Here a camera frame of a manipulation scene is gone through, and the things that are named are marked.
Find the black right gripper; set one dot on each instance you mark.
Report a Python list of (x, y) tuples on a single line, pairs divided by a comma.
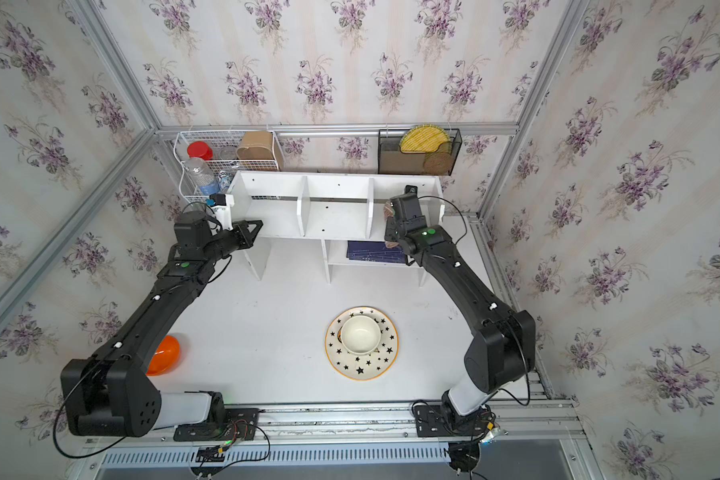
[(388, 232)]

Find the yellow woven fan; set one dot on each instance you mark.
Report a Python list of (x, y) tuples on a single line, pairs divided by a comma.
[(423, 139)]

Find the orange plastic bowl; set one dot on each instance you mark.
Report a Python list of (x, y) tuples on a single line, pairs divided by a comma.
[(166, 357)]

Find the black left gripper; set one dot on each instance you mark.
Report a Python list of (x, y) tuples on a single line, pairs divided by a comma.
[(241, 230)]

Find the white wooden bookshelf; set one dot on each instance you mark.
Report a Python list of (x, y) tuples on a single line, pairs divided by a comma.
[(332, 209)]

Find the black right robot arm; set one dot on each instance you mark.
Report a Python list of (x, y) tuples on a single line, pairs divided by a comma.
[(503, 343)]

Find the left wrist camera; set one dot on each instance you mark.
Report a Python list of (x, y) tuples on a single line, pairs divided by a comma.
[(219, 204)]

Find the brown card in mesh basket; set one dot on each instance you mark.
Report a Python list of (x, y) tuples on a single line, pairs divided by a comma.
[(399, 163)]

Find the dark blue book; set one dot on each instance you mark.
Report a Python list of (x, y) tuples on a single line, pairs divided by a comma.
[(378, 252)]

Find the brown paper box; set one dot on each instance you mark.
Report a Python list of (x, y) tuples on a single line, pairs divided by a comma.
[(256, 145)]

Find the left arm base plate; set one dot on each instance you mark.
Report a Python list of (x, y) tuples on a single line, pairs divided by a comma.
[(238, 424)]

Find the cream ceramic bowl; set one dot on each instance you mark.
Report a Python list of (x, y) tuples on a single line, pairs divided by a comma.
[(360, 335)]

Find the clear plastic bottle blue label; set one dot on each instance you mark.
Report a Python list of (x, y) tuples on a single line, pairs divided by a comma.
[(203, 176)]

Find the star patterned plate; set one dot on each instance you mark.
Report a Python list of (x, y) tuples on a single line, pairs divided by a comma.
[(362, 367)]

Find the red lidded jar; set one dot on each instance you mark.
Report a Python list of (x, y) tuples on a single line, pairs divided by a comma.
[(201, 150)]

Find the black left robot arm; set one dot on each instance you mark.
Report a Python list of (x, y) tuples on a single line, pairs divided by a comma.
[(110, 394)]

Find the black mesh basket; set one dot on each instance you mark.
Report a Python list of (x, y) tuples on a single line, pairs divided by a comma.
[(389, 140)]

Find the round cork coaster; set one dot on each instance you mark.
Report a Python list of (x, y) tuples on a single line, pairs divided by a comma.
[(437, 164)]

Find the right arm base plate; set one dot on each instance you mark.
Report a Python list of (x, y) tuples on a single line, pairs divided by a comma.
[(435, 420)]

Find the white wire basket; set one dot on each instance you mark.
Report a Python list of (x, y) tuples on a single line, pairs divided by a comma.
[(225, 164)]

